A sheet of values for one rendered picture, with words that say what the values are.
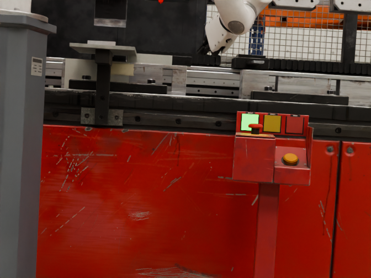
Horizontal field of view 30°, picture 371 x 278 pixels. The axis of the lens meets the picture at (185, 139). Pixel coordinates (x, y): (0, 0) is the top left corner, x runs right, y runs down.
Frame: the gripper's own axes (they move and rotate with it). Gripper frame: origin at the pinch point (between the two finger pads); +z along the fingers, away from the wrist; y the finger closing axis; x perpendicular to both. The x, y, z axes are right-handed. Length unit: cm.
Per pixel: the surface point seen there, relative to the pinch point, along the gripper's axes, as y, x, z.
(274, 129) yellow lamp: -35.3, -4.9, -15.7
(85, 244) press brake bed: -49, 32, 37
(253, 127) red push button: -37.2, 5.9, -19.8
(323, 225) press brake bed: -58, -30, 2
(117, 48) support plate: -7.0, 33.4, -4.8
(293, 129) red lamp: -36.7, -9.2, -18.6
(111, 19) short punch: 15.4, 23.5, 11.7
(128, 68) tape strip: -0.1, 19.1, 14.9
